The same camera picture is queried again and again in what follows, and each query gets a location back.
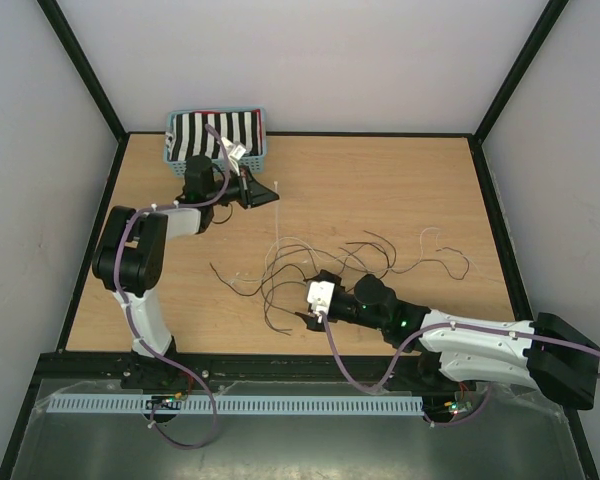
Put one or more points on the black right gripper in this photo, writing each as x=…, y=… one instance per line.
x=325, y=276

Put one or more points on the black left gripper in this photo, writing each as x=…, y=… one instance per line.
x=253, y=193

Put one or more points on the white zip tie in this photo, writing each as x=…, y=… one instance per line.
x=276, y=217

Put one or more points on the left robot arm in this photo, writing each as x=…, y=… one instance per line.
x=130, y=254

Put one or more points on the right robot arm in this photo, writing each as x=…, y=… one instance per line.
x=546, y=354

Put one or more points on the light blue plastic basket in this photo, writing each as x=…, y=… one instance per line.
x=217, y=145

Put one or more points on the black white striped cloth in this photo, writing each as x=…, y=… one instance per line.
x=212, y=135

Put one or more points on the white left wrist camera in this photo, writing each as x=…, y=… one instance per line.
x=234, y=152

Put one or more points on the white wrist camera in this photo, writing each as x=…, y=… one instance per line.
x=319, y=296
x=234, y=152

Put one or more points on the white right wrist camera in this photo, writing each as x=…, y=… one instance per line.
x=319, y=296

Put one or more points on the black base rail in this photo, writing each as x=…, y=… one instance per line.
x=416, y=373

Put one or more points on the light blue slotted cable duct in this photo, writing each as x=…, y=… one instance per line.
x=237, y=405

